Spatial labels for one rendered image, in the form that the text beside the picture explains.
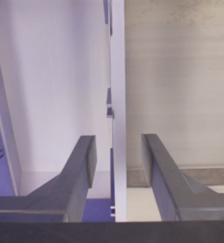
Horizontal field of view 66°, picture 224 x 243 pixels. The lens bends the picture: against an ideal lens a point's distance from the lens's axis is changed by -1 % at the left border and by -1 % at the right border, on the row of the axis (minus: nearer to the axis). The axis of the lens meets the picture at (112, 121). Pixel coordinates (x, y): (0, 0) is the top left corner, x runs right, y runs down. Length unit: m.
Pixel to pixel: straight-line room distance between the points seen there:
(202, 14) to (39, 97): 0.25
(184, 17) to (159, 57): 0.06
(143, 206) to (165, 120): 0.17
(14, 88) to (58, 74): 0.07
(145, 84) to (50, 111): 0.15
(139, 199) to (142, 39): 0.26
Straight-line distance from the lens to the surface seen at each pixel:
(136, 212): 0.36
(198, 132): 0.31
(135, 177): 0.33
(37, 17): 0.29
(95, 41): 0.26
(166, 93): 0.27
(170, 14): 0.28
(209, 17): 0.30
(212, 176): 0.36
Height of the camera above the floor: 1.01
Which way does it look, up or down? 74 degrees down
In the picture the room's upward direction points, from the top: 176 degrees counter-clockwise
